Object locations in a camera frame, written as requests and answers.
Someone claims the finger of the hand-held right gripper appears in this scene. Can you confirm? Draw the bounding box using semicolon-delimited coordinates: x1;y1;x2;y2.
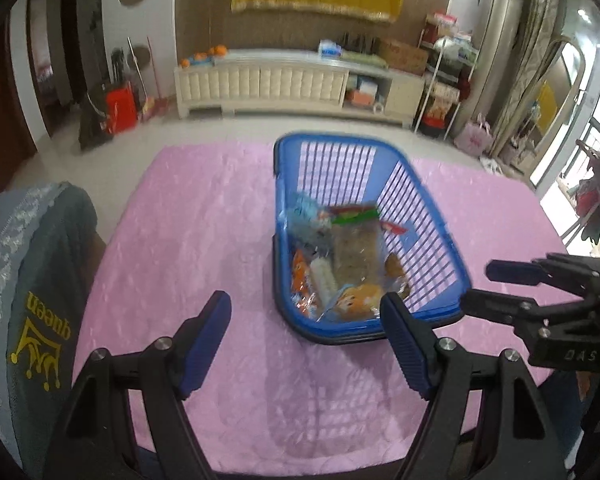
459;287;582;334
485;253;600;287

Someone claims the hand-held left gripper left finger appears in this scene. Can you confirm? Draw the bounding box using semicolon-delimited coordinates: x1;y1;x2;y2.
42;290;233;480

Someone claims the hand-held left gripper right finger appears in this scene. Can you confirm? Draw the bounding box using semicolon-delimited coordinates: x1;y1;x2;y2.
379;292;568;480

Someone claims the cracker packet with white strip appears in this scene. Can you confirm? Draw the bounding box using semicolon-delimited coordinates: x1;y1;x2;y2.
307;255;338;306

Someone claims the cracker packet with green end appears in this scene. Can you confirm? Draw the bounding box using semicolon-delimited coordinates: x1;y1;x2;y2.
330;202;386;282

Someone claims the orange snack packet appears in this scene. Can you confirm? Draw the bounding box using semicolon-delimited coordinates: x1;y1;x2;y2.
291;250;321;318

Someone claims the blue plastic basket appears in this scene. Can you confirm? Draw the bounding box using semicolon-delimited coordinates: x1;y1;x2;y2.
272;132;473;345

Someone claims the person's right hand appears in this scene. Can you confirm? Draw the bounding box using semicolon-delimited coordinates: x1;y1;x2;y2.
576;372;600;397

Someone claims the red hanging garment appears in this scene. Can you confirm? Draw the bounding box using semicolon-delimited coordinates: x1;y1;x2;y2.
575;180;600;217

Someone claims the pink tablecloth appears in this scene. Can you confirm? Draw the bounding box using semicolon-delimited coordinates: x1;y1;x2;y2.
72;142;568;476

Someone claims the pink bag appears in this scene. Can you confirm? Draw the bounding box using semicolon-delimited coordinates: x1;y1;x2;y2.
454;115;493;156

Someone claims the yellow towel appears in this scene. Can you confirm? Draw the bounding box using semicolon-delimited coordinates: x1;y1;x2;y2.
537;82;558;121

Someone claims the grey chair cover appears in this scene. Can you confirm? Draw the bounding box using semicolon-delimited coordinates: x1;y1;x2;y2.
0;182;98;480

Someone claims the white metal shelf rack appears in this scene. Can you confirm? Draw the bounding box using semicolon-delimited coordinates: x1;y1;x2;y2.
412;12;481;141

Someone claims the patterned beige curtain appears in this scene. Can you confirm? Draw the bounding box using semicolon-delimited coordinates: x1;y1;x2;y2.
490;0;561;161

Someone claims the silver tower air conditioner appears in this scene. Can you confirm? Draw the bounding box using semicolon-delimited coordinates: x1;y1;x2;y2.
450;0;523;136

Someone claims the brown cardboard box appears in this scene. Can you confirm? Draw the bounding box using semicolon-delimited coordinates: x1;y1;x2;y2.
378;37;429;76

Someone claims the broom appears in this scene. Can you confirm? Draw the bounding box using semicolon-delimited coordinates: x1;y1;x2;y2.
141;37;171;122

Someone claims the black bag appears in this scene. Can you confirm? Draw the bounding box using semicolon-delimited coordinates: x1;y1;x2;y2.
78;85;112;151

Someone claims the green folded cloth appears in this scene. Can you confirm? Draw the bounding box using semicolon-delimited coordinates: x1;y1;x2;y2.
340;50;386;68

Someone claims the white tv cabinet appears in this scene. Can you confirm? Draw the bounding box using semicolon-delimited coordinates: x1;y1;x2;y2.
174;49;426;128

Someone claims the black router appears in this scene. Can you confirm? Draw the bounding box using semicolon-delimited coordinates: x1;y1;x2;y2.
341;32;378;53

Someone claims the mop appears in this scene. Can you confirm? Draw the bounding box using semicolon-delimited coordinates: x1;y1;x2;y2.
126;37;148;101

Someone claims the brown wooden door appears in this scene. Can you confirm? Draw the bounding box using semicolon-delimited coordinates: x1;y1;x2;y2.
0;30;37;196

